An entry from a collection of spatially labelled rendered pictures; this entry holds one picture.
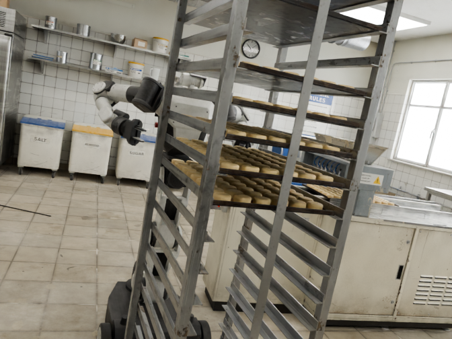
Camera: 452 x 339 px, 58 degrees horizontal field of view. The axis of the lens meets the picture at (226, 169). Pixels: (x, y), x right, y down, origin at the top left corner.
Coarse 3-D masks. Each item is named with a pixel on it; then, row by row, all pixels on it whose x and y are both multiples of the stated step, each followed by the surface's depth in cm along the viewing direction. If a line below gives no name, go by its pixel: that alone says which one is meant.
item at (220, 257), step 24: (216, 216) 296; (240, 216) 270; (264, 216) 275; (312, 216) 285; (216, 240) 287; (264, 240) 279; (312, 240) 288; (216, 264) 280; (216, 288) 276; (240, 288) 281; (288, 288) 291; (264, 312) 293; (288, 312) 299
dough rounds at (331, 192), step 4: (308, 184) 314; (316, 188) 302; (320, 188) 309; (324, 188) 312; (328, 188) 313; (332, 188) 316; (336, 188) 320; (320, 192) 296; (324, 192) 291; (328, 192) 298; (332, 192) 300; (336, 192) 301; (340, 192) 304; (328, 196) 285; (332, 196) 285; (336, 196) 286; (340, 196) 290; (376, 196) 317; (376, 200) 298; (380, 200) 303; (384, 200) 306; (388, 204) 300; (392, 204) 299
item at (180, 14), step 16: (176, 16) 152; (176, 32) 152; (176, 48) 154; (176, 64) 155; (160, 112) 159; (160, 128) 158; (160, 144) 159; (160, 160) 160; (144, 224) 163; (144, 240) 165; (144, 256) 166; (128, 320) 170; (128, 336) 171
